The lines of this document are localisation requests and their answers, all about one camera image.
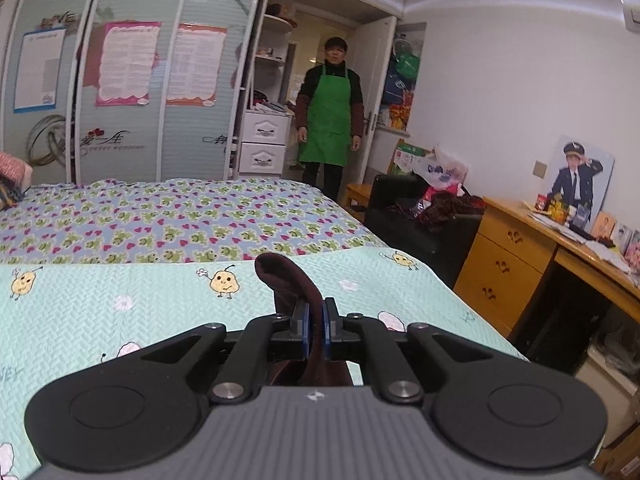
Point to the brown cardboard box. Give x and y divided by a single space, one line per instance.
620 455

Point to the mint bee-print quilt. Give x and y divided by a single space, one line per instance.
75 320

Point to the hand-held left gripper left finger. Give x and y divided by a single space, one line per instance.
306 332

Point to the frog-print bedsheet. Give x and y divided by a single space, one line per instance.
150 220

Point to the wooden stool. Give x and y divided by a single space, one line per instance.
357 195

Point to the green printed cardboard box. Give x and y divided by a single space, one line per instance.
407 157

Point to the salmon-bordered paper poster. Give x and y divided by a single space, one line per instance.
196 62

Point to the green apron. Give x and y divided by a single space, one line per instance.
325 120

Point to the small photo frame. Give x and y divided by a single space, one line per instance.
603 226
622 239
634 252

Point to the red plaid cloth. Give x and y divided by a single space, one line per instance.
445 210

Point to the black armchair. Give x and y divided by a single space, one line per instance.
415 245

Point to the hanging colourful bags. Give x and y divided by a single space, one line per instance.
402 80

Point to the pink knitted garment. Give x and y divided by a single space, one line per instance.
12 180

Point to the magenta-bordered paper poster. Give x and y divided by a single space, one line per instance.
127 62

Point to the blue-framed poster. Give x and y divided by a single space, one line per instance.
39 70

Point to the uniformed figure portrait poster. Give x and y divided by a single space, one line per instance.
580 180

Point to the wooden desk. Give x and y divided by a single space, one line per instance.
505 270

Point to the wall switch plate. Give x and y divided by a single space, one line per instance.
540 169

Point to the sliding-door wardrobe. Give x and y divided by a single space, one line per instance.
75 150

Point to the white plastic bag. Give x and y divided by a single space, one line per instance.
442 167

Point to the pile of papers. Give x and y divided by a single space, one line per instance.
555 222

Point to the white drawer unit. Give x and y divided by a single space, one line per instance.
262 142

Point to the white door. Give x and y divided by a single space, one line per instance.
372 85

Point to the white air conditioner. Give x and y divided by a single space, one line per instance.
631 5

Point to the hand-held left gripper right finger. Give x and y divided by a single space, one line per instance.
327 332

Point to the maroon and grey sweatshirt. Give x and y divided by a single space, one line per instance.
285 275

